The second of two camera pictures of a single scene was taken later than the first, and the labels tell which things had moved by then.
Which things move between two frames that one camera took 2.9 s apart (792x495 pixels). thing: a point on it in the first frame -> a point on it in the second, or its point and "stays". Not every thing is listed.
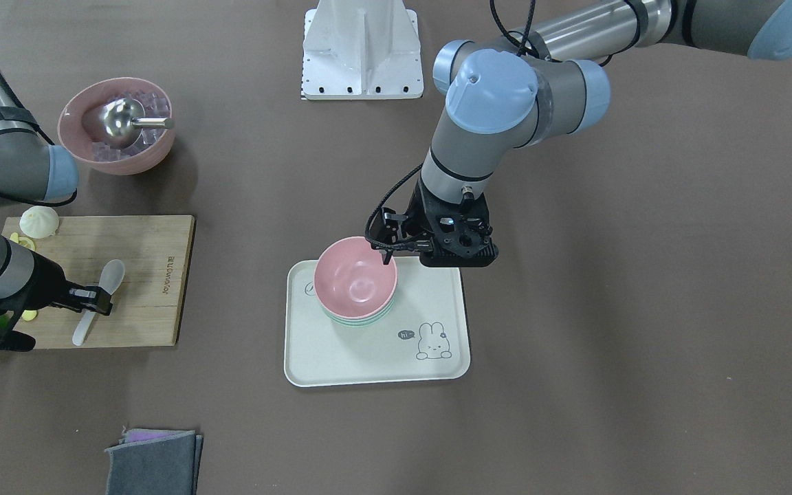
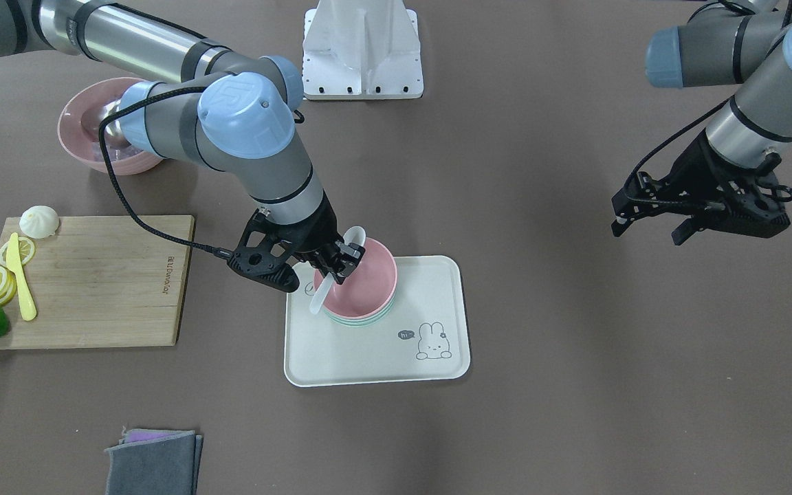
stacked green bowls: (365, 322) stays
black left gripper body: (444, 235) -> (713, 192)
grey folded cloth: (155, 462) stays
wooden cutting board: (146, 306) stays
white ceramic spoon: (111, 278) -> (353, 235)
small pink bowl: (351, 280) stays
